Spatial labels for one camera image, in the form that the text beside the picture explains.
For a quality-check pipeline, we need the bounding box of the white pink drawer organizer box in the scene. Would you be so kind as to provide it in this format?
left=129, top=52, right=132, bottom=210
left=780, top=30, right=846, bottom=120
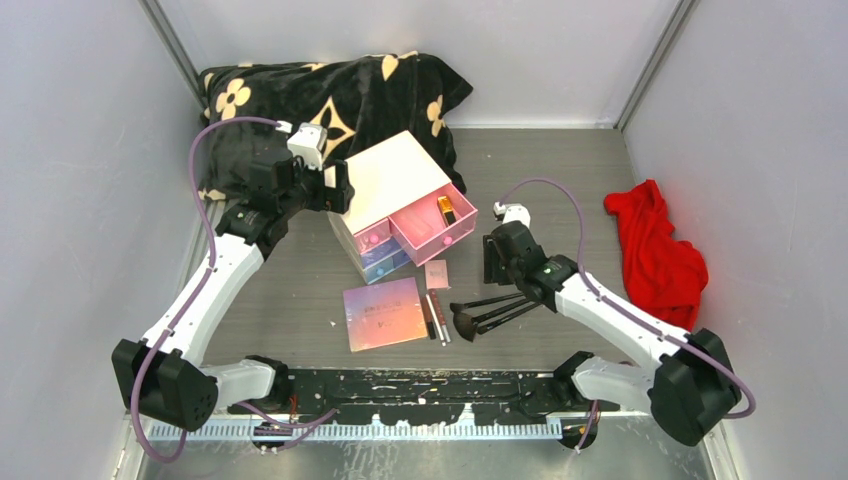
left=328, top=131, right=459, bottom=285

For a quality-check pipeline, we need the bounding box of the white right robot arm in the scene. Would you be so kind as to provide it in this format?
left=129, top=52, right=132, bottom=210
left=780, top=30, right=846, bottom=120
left=483, top=221, right=742, bottom=447

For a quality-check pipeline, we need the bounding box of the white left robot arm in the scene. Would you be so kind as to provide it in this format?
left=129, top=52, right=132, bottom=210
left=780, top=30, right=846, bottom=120
left=112, top=150, right=355, bottom=432

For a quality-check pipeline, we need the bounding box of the black thin makeup brush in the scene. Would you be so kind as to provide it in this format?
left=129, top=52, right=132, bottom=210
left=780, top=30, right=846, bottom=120
left=449, top=293, right=524, bottom=313

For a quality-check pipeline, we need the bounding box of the black long makeup brush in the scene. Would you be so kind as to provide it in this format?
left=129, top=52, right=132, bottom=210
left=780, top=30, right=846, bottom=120
left=476, top=303, right=540, bottom=335

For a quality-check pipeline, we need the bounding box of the black fan makeup brush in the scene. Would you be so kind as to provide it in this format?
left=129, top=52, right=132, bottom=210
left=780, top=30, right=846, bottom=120
left=453, top=300, right=535, bottom=342

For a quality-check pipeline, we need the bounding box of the small pink card packet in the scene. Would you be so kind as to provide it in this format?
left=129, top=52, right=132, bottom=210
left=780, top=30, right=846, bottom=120
left=424, top=259, right=450, bottom=290

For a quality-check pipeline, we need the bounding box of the black mascara tube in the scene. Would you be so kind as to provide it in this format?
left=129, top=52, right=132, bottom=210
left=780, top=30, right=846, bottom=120
left=421, top=295, right=438, bottom=340

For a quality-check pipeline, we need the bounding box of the silver lip pencil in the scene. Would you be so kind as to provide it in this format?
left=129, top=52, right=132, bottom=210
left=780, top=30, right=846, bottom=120
left=425, top=291, right=447, bottom=347

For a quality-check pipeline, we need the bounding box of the black floral plush blanket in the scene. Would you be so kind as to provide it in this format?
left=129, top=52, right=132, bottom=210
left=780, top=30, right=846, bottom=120
left=197, top=51, right=473, bottom=200

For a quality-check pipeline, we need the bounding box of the holographic eyeshadow palette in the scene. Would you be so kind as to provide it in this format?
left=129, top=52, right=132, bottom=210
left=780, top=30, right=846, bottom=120
left=343, top=277, right=429, bottom=353

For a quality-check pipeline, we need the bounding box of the red cloth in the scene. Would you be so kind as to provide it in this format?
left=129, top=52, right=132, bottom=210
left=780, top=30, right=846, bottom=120
left=603, top=179, right=709, bottom=331

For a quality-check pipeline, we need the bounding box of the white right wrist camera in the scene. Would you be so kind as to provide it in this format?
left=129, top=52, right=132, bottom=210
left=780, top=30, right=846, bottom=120
left=493, top=202, right=531, bottom=228

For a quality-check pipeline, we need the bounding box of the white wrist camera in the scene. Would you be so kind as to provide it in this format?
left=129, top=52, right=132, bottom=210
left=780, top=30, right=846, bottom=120
left=287, top=123, right=327, bottom=171
left=493, top=202, right=531, bottom=228

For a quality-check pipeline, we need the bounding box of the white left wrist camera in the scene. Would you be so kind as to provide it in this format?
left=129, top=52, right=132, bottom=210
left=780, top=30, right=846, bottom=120
left=287, top=123, right=327, bottom=171

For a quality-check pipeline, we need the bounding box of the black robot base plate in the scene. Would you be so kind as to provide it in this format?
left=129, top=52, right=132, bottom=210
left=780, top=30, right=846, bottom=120
left=254, top=368, right=590, bottom=426

